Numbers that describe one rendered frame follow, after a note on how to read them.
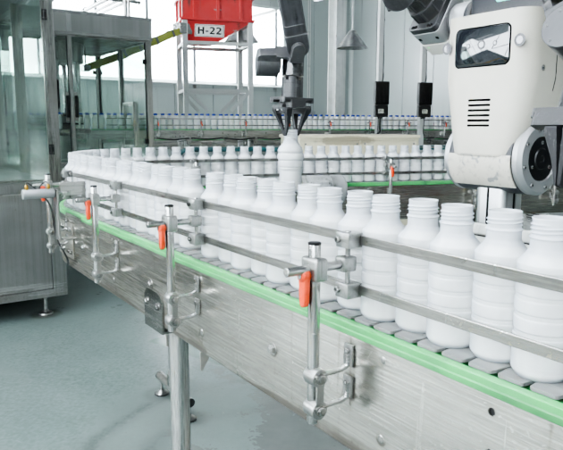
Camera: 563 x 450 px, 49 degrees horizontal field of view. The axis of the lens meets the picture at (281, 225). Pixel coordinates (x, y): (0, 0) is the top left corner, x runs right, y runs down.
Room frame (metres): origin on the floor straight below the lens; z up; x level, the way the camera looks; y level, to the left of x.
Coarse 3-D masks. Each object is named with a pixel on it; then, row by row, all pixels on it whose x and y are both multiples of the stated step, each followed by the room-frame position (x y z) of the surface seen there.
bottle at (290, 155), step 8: (288, 136) 1.66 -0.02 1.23; (296, 136) 1.67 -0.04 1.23; (288, 144) 1.66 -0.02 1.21; (296, 144) 1.66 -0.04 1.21; (280, 152) 1.66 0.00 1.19; (288, 152) 1.65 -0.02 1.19; (296, 152) 1.65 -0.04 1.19; (280, 160) 1.66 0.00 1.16; (288, 160) 1.65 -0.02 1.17; (296, 160) 1.65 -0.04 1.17; (280, 168) 1.66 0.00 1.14; (288, 168) 1.65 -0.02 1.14; (296, 168) 1.65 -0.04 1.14; (280, 176) 1.67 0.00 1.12; (288, 176) 1.65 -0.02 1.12; (296, 176) 1.65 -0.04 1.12; (296, 184) 1.65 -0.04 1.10
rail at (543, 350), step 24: (144, 192) 1.43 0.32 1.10; (240, 216) 1.06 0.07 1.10; (264, 216) 1.00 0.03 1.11; (216, 240) 1.14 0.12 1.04; (360, 240) 0.80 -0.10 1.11; (384, 240) 0.77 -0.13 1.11; (288, 264) 0.94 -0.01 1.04; (456, 264) 0.67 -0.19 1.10; (480, 264) 0.65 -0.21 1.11; (360, 288) 0.80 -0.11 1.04; (552, 288) 0.58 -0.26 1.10; (432, 312) 0.70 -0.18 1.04; (504, 336) 0.62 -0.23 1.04; (552, 360) 0.57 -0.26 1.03
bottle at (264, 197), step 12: (264, 180) 1.05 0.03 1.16; (276, 180) 1.06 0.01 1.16; (264, 192) 1.05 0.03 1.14; (252, 204) 1.06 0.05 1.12; (264, 204) 1.04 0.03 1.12; (252, 228) 1.05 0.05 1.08; (264, 228) 1.04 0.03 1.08; (252, 240) 1.05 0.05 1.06; (264, 240) 1.04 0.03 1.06; (264, 252) 1.04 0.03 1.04; (252, 264) 1.05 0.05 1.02; (264, 264) 1.04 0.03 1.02; (264, 276) 1.04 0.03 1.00
